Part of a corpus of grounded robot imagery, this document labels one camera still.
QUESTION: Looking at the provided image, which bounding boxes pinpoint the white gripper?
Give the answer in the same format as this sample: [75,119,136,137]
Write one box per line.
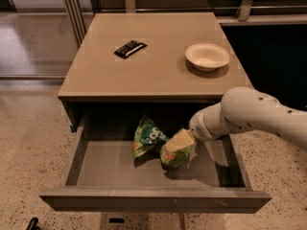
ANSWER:
[164,107,224,152]

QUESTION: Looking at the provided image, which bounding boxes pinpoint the green rice chip bag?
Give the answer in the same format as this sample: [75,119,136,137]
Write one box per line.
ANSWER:
[132,116,195,169]

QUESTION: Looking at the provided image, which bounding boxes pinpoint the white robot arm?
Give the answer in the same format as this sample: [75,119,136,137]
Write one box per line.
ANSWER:
[163,87,307,152]

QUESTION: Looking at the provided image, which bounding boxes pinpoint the grey drawer cabinet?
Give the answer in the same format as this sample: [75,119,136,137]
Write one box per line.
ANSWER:
[59,12,251,127]

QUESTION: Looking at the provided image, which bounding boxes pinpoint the open grey top drawer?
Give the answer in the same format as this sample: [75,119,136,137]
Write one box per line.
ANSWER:
[39,115,272,214]

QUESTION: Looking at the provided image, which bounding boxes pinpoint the white paper bowl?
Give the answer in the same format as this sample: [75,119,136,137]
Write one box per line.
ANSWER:
[185,43,230,72]

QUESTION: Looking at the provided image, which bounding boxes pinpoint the black snack bar packet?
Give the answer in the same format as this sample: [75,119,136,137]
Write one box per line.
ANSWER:
[114,40,147,59]

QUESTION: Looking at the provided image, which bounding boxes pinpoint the black object at floor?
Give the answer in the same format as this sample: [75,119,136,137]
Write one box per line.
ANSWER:
[26,217,41,230]

